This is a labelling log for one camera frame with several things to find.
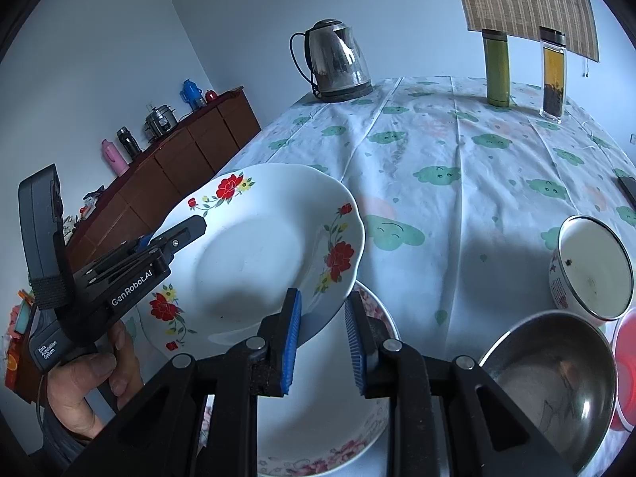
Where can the person's left hand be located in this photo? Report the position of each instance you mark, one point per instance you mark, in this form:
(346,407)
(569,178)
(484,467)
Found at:
(79,387)

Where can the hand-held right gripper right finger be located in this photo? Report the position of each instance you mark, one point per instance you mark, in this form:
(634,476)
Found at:
(356,348)

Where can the red plastic bowl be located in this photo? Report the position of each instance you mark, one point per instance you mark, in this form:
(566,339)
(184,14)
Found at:
(626,367)

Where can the red flower white plate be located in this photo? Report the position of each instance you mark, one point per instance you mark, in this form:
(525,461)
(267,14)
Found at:
(258,258)

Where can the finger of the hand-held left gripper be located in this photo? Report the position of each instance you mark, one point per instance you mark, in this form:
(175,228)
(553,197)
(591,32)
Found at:
(184,233)
(145,243)

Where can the brown wooden sideboard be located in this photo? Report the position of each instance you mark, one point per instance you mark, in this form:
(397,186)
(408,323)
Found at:
(198,144)

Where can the pink thermos flask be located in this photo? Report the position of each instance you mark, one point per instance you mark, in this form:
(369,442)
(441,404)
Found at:
(115,159)

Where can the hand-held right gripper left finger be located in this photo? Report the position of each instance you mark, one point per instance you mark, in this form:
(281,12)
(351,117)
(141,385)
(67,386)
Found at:
(293,343)

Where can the person's left forearm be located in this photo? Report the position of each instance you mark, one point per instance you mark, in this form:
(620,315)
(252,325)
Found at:
(59,442)

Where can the small red jar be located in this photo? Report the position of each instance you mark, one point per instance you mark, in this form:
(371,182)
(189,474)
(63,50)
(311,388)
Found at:
(211,97)

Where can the green cloud print tablecloth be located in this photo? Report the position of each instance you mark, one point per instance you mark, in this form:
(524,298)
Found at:
(447,208)

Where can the steel pressure cooker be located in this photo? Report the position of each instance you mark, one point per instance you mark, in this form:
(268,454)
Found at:
(160,121)

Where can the orange printed packet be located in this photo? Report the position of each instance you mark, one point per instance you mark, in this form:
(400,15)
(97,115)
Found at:
(17,343)

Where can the black thermos flask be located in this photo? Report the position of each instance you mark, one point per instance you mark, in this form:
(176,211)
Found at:
(129,141)

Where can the pink floral rim plate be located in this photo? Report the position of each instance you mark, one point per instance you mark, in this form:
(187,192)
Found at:
(328,427)

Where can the stainless steel electric kettle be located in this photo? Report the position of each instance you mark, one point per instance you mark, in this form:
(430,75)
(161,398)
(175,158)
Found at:
(338,64)

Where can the stainless steel bowl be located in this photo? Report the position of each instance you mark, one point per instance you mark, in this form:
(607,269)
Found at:
(546,387)

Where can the black smartphone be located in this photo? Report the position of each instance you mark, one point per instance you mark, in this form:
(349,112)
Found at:
(628,189)

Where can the glass tea bottle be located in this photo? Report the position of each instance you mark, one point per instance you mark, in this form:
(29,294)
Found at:
(553,74)

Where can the white enamel bowl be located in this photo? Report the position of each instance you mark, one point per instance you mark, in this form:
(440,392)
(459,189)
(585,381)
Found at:
(591,268)

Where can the green thermos bottle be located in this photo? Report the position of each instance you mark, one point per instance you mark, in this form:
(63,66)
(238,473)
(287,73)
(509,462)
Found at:
(497,69)

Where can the red and white clutter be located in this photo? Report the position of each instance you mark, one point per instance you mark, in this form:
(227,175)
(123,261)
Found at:
(89,206)

